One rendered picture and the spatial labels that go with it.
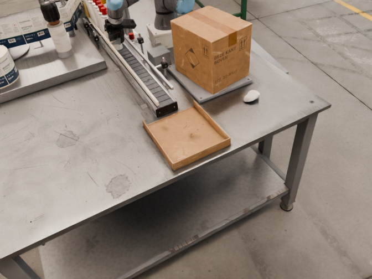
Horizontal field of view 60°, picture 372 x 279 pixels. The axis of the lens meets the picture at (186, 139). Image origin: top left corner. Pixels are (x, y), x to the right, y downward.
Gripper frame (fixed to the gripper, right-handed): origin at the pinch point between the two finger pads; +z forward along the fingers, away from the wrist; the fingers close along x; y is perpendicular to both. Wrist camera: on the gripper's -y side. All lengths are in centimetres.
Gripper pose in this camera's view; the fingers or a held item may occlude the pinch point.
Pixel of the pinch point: (120, 42)
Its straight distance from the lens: 192.3
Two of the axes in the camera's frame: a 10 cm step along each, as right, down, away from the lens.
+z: -1.7, 3.2, 9.3
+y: -8.8, 3.8, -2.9
